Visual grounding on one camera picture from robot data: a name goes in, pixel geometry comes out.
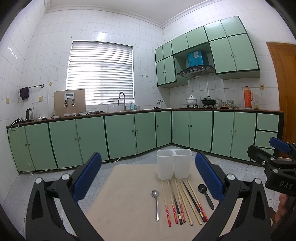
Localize small glass jar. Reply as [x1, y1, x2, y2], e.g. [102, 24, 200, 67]
[254, 101, 259, 110]

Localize orange thermos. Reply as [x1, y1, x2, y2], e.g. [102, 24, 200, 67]
[243, 86, 253, 109]

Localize red-end bamboo chopstick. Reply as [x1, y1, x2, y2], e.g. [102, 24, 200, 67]
[161, 181, 171, 227]
[187, 180, 208, 222]
[167, 180, 178, 225]

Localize red-brown handle bamboo chopstick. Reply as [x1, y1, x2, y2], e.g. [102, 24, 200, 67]
[174, 179, 186, 223]

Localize silver metal spoon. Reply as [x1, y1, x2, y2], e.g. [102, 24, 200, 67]
[151, 189, 159, 222]

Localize steel electric kettle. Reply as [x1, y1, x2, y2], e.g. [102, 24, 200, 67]
[26, 108, 34, 121]

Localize plain bamboo chopstick long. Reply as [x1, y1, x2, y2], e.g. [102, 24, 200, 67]
[180, 182, 203, 225]

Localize blue box on hood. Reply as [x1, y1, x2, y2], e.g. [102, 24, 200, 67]
[187, 50, 204, 67]

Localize green upper cabinets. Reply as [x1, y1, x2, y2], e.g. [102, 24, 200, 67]
[154, 16, 260, 88]

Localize green cabinets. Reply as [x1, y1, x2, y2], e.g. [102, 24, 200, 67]
[154, 16, 260, 88]
[7, 109, 285, 172]

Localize black plastic spoon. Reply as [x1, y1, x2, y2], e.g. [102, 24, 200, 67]
[198, 184, 215, 210]

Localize metal towel bar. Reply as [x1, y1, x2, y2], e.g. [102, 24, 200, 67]
[19, 84, 45, 91]

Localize white window blind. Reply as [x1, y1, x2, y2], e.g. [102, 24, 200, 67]
[66, 41, 134, 105]

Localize white double utensil holder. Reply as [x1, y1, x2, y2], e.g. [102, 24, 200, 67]
[157, 149, 193, 180]

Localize black cooking pot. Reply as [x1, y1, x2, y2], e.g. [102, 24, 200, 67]
[201, 96, 216, 108]

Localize green lower cabinets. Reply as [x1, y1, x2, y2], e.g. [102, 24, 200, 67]
[7, 109, 285, 172]

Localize black chopstick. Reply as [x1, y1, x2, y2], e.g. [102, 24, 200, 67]
[182, 181, 206, 222]
[169, 180, 183, 225]

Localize brown wooden door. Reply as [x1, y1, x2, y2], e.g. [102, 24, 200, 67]
[267, 42, 295, 144]

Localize dark hanging towel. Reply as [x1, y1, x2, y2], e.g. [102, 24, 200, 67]
[20, 87, 29, 100]

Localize white ceramic pot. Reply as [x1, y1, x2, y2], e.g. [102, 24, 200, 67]
[186, 95, 198, 108]

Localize black range hood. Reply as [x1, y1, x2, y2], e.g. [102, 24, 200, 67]
[177, 65, 216, 79]

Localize patterned ceramic canister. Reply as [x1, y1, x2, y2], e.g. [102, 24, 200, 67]
[227, 99, 235, 109]

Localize plain bamboo chopstick short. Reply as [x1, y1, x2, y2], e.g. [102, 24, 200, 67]
[177, 183, 194, 226]

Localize brown water purifier box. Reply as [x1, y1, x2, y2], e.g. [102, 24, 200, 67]
[54, 89, 86, 117]

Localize steel kitchen faucet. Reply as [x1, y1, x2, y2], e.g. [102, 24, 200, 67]
[116, 91, 127, 112]

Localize person's right hand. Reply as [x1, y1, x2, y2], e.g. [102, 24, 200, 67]
[274, 194, 288, 222]

